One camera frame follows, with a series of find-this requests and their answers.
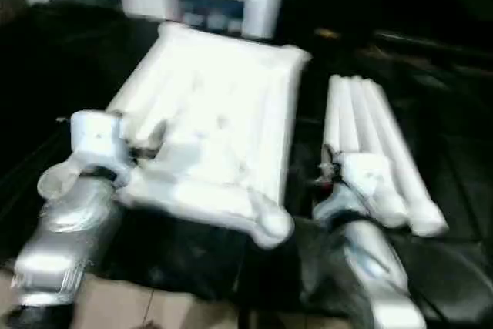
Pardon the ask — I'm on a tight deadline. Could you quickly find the white plastic table leg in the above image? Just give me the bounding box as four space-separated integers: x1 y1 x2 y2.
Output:
362 79 450 238
322 75 345 183
339 76 364 160
350 76 409 228

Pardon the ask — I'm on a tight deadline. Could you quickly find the white plastic table top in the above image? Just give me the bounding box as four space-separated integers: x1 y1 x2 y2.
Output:
108 22 313 249

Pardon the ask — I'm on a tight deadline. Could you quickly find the black work mat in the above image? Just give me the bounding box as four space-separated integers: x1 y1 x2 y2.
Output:
0 2 493 322

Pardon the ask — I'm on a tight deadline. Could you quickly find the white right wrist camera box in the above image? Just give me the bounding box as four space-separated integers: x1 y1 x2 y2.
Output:
331 152 401 214

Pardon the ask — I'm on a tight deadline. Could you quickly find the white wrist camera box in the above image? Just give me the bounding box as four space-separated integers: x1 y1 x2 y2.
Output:
331 152 401 214
69 109 136 183

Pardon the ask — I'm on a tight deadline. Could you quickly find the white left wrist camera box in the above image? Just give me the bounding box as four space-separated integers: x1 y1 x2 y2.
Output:
69 109 136 183

